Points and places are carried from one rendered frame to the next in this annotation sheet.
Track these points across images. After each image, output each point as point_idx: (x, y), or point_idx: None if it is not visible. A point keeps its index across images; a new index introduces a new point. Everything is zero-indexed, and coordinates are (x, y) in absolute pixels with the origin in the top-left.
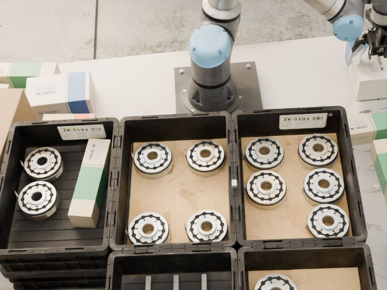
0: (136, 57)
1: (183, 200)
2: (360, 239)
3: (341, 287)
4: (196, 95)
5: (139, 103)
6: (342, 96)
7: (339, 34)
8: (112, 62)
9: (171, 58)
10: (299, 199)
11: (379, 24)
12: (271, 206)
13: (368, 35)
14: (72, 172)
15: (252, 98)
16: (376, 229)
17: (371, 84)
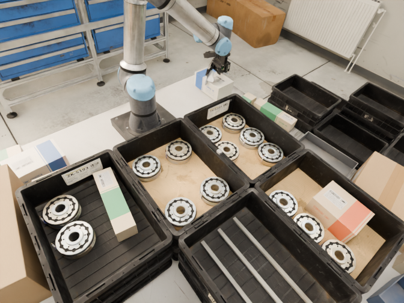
0: (77, 124)
1: (183, 182)
2: (303, 148)
3: (301, 181)
4: (139, 124)
5: (98, 148)
6: (208, 103)
7: (221, 51)
8: (61, 132)
9: (102, 117)
10: (244, 149)
11: None
12: (236, 159)
13: (215, 62)
14: (89, 205)
15: (169, 117)
16: None
17: (222, 89)
